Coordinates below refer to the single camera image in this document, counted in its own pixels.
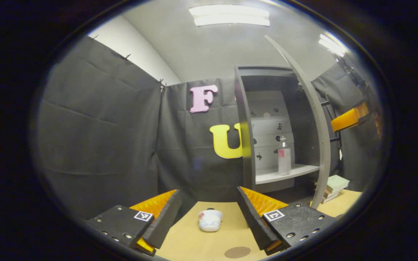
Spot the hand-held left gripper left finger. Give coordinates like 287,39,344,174
86,188,182,257

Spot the dark grey cabinet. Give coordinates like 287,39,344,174
234,65,322,193

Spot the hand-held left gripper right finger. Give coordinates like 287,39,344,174
237,186,336,256

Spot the black cabinet door handle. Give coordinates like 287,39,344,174
320,94,342,144

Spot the light green book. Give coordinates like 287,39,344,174
326,175,350,193

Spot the small ceiling light panel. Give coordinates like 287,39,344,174
319,33,345,57

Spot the white round object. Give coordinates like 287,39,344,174
198,209,223,232

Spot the black backdrop cloth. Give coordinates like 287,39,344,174
31,36,382,221

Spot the clear plastic bottle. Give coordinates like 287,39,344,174
277,136,292,176

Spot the large ceiling light panel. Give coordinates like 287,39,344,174
189,4,270,27

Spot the grey cabinet door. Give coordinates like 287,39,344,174
265,35,331,210

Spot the round brown coaster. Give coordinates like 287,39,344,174
225,246,251,259

